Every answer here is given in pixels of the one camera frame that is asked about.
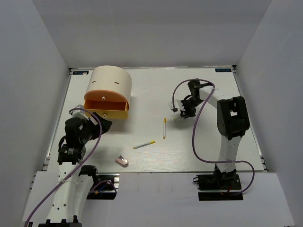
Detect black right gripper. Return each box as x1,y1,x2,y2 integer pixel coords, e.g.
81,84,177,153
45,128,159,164
180,96,205,119

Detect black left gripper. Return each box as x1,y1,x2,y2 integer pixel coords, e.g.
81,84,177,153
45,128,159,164
80,112,113,143

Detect beige orange drawer container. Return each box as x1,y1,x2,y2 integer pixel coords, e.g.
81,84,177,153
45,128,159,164
84,65,132,120

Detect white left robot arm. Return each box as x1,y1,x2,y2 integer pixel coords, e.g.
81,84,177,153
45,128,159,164
40,117,112,227

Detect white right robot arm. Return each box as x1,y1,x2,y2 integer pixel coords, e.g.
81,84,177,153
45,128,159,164
177,79,250,189

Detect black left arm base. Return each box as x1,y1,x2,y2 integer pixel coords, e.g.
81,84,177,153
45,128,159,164
79,165,120,200

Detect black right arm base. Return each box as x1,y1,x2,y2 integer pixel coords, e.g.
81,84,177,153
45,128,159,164
193,174,243,201

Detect pink white eraser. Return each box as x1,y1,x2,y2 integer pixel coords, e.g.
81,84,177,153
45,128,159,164
116,155,129,167

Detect blue right corner label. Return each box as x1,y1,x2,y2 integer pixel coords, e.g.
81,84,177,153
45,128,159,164
215,68,232,73

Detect blue corner label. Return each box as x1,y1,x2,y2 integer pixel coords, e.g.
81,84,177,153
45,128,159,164
215,68,232,73
72,70,89,75

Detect blue left corner label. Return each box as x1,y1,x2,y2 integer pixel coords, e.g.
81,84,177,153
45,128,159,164
72,70,89,75

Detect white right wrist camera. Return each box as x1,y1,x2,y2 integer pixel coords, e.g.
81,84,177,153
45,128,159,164
169,99,184,113

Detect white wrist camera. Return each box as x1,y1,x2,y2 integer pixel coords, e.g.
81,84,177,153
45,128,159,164
169,99,184,113
69,105,98,125

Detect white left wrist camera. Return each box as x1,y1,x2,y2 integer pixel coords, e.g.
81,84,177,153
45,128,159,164
69,105,98,125

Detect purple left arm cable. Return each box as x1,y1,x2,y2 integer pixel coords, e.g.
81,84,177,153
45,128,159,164
25,107,103,227

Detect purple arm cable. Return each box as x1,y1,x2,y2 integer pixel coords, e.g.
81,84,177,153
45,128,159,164
25,107,103,227
171,79,255,195

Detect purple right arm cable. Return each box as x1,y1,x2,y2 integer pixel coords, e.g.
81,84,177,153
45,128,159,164
171,79,255,195

